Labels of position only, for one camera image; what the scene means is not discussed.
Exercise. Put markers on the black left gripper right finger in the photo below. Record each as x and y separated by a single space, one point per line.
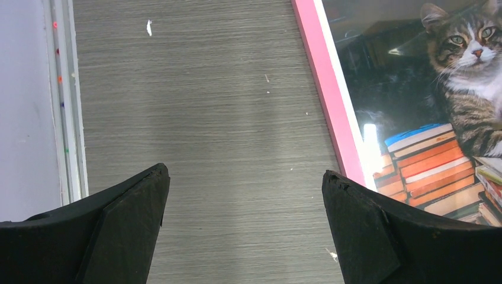
380 240

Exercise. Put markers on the aluminium side wall rail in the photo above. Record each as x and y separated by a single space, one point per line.
66 99

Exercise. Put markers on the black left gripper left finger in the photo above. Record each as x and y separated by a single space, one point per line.
107 237

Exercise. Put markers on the pink wooden picture frame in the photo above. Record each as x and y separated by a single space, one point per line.
332 90

